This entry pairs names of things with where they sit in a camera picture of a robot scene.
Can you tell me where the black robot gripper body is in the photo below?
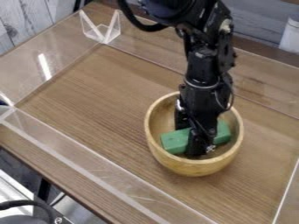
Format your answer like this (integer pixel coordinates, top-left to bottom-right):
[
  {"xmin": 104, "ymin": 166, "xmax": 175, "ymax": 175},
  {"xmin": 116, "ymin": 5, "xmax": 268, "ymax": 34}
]
[{"xmin": 179, "ymin": 77, "xmax": 233, "ymax": 130}]

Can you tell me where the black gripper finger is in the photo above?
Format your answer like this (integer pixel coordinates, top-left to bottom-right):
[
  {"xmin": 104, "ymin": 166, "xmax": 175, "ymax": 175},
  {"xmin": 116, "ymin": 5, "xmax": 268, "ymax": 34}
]
[
  {"xmin": 184, "ymin": 122, "xmax": 217, "ymax": 157},
  {"xmin": 173, "ymin": 97, "xmax": 193, "ymax": 130}
]

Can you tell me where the brown wooden bowl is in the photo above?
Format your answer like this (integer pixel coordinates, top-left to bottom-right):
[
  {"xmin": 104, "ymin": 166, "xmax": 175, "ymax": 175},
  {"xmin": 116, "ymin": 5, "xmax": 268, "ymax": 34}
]
[{"xmin": 144, "ymin": 92, "xmax": 244, "ymax": 177}]

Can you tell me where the green rectangular block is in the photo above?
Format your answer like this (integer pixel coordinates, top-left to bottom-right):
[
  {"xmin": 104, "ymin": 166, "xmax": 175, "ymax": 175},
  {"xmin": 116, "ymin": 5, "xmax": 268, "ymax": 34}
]
[{"xmin": 160, "ymin": 119, "xmax": 232, "ymax": 155}]

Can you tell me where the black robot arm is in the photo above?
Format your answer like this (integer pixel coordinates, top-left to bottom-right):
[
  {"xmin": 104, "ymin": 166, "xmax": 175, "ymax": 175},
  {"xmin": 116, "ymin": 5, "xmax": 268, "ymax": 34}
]
[{"xmin": 116, "ymin": 0, "xmax": 236, "ymax": 158}]

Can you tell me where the white cylindrical container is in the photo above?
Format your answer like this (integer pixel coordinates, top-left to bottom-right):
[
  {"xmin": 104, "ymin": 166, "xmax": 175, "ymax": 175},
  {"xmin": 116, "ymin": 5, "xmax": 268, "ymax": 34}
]
[{"xmin": 279, "ymin": 14, "xmax": 299, "ymax": 54}]

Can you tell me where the black table leg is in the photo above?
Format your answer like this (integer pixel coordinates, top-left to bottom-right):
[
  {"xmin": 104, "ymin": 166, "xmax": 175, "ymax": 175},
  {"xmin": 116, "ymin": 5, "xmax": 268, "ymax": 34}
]
[{"xmin": 37, "ymin": 178, "xmax": 52, "ymax": 201}]

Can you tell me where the clear acrylic front wall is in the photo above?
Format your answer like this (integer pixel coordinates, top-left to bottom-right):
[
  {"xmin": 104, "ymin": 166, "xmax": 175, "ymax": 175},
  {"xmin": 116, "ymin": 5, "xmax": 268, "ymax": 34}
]
[{"xmin": 0, "ymin": 106, "xmax": 217, "ymax": 224}]

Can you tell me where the clear acrylic corner bracket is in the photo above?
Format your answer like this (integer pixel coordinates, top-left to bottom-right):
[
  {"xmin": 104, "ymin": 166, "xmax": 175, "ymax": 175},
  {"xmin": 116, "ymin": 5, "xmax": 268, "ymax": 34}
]
[{"xmin": 79, "ymin": 10, "xmax": 121, "ymax": 45}]

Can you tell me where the black cable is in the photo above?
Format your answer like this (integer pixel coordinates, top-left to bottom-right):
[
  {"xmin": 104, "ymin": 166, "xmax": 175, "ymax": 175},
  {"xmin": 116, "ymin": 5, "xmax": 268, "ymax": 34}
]
[{"xmin": 0, "ymin": 199, "xmax": 52, "ymax": 224}]

